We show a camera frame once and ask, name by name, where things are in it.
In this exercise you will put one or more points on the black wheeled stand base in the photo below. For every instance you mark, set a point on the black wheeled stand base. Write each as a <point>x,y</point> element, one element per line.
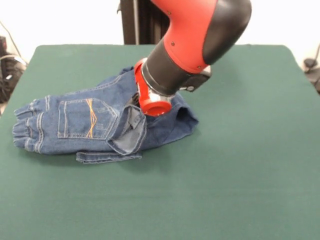
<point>10,75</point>
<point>315,80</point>

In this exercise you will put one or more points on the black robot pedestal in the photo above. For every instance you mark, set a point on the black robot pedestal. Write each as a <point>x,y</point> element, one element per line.
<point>130,22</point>

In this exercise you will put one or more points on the blue denim jeans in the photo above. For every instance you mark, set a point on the blue denim jeans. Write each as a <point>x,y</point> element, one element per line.
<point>75,130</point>

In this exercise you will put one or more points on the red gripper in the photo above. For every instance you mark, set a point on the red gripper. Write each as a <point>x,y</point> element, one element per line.
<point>155,107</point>

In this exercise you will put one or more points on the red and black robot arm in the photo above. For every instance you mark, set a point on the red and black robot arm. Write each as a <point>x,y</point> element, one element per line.
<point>200,37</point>

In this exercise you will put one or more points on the dark green table cloth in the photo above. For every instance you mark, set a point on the dark green table cloth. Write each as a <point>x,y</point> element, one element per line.
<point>237,162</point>

